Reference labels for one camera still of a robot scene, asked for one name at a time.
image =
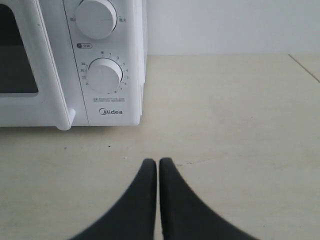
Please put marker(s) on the upper white power knob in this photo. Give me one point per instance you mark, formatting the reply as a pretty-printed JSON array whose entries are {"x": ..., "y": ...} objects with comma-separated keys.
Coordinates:
[{"x": 96, "y": 19}]

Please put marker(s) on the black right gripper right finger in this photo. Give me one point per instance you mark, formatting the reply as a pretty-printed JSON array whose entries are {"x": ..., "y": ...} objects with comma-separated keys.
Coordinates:
[{"x": 184, "y": 216}]

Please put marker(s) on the lower white timer knob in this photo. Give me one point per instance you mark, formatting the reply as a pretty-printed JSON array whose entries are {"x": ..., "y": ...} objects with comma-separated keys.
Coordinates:
[{"x": 104, "y": 75}]

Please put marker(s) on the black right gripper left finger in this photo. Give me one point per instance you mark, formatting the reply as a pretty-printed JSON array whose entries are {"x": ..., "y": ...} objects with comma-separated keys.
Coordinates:
[{"x": 133, "y": 216}]

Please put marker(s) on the white microwave door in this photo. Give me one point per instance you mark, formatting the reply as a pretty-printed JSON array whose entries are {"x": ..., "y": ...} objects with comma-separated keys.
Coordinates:
[{"x": 39, "y": 80}]

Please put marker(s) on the white microwave oven body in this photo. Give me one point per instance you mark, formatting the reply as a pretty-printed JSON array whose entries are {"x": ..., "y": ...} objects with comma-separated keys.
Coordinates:
[{"x": 110, "y": 45}]

